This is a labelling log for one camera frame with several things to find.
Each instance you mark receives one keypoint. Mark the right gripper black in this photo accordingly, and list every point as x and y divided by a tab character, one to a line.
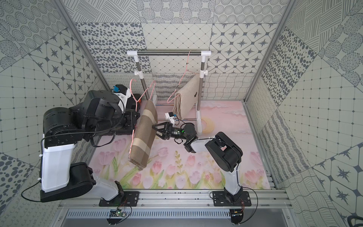
166	136

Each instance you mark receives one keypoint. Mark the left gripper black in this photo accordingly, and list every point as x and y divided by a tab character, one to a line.
134	117

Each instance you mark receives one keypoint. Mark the beige fuzzy scarf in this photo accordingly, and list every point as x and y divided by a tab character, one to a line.
186	98

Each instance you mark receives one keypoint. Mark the brown plaid scarf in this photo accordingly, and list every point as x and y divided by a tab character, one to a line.
144	137

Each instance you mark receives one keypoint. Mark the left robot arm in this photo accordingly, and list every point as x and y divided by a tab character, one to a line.
101	113

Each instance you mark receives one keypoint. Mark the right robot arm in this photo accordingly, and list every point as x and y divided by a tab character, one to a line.
223	150

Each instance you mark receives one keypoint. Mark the black plastic tool case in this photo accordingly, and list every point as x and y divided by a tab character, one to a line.
131	105

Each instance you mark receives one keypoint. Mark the floral pink table mat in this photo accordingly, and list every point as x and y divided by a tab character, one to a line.
170	166

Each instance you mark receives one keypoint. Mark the white steel clothes rack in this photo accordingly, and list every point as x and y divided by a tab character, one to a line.
166	83

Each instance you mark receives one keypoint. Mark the green circuit board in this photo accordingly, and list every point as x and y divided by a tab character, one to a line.
117	214

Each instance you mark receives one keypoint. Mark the right controller board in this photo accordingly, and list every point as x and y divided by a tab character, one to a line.
236	216

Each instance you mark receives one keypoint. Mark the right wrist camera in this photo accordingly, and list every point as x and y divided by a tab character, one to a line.
170	117

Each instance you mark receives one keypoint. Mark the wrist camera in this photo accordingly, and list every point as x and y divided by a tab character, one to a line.
170	117
120	90

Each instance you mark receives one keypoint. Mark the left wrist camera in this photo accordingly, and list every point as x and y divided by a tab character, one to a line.
120	90

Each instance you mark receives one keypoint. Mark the aluminium mounting rail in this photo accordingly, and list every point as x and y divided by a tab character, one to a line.
184	199

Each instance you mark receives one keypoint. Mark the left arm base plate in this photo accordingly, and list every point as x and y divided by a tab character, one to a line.
128	198

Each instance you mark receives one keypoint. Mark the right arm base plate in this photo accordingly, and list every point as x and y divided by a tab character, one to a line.
224	198

